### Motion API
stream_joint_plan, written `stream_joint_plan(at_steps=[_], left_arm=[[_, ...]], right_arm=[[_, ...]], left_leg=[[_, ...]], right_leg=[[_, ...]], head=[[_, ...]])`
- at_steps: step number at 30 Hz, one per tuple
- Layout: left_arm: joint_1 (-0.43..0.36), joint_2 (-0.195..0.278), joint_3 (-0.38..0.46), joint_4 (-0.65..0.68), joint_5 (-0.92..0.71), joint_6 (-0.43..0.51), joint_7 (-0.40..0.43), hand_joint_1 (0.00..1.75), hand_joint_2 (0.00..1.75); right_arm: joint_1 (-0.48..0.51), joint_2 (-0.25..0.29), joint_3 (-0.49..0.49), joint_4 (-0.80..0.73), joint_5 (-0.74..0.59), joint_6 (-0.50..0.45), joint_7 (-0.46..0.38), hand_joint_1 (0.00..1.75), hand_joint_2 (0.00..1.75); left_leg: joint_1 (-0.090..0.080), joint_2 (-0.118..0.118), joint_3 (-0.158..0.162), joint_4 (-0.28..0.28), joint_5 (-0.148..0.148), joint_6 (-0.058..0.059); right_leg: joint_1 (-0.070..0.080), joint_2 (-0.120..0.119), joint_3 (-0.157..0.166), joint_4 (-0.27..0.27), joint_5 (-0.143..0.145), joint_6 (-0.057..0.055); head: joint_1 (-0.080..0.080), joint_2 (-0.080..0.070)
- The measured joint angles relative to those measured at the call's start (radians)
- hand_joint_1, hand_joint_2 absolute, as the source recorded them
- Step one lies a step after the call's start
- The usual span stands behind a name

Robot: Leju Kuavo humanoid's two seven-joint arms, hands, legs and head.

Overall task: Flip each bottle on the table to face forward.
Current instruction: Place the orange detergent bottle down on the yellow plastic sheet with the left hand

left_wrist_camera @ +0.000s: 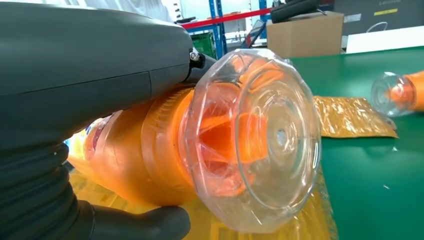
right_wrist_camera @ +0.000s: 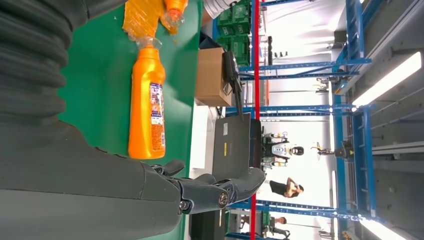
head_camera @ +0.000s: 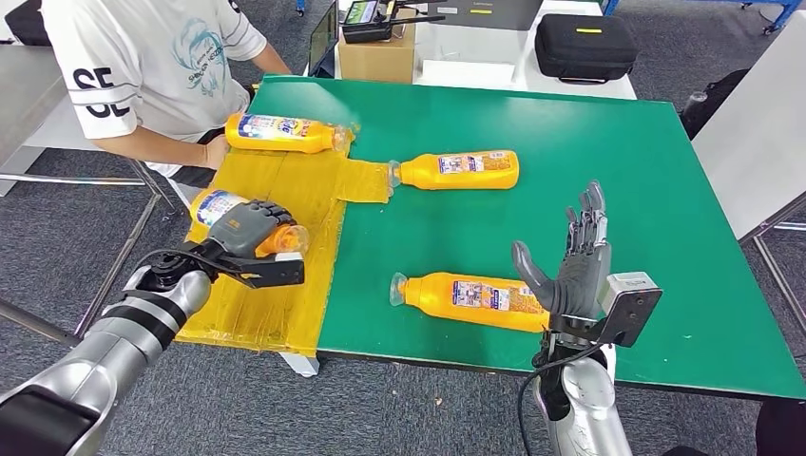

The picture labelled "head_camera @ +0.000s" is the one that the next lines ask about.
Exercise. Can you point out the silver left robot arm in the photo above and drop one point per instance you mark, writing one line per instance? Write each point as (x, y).
(113, 352)

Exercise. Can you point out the grey metal table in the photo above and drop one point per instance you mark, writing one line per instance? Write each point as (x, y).
(25, 88)
(755, 126)

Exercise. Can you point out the green table board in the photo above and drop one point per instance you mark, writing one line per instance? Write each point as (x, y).
(598, 189)

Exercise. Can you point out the person's right forearm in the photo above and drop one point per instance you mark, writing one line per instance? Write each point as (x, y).
(151, 151)

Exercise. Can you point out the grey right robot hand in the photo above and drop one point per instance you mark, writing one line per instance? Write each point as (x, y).
(582, 283)

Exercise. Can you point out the blue metal frame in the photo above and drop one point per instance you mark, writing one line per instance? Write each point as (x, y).
(781, 9)

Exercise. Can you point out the white table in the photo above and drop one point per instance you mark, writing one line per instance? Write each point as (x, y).
(522, 69)

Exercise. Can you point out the yellow tape mat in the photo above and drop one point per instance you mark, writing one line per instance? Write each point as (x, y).
(302, 189)

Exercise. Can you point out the black carrying case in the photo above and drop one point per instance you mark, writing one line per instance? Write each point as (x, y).
(584, 50)
(25, 25)

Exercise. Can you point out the cardboard box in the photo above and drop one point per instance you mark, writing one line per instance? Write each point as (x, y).
(378, 63)

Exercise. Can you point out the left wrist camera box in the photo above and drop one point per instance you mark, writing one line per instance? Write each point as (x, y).
(277, 274)

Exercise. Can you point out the person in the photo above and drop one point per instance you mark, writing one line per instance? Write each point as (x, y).
(145, 50)

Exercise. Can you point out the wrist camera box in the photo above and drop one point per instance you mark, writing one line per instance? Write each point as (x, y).
(277, 274)
(629, 308)

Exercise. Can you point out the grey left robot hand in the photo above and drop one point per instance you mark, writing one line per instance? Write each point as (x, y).
(249, 226)

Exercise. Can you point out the orange detergent bottle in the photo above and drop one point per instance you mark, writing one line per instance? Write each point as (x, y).
(422, 173)
(434, 301)
(271, 135)
(211, 208)

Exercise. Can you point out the person's left forearm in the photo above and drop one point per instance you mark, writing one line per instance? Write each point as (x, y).
(271, 60)

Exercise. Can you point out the white table foot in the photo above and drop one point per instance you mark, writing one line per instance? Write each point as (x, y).
(302, 366)

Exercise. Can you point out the person's right hand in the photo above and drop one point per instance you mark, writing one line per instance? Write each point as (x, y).
(217, 152)

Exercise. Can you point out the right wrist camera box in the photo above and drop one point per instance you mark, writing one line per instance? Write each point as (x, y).
(629, 308)

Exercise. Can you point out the black remote controller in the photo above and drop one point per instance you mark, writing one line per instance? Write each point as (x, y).
(362, 25)

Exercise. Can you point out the black tablet screen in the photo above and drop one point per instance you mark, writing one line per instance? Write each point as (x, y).
(324, 38)

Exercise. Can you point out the white flat box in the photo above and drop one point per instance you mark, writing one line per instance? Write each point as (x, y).
(466, 75)

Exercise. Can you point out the black bag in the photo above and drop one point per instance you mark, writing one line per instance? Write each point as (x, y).
(718, 100)

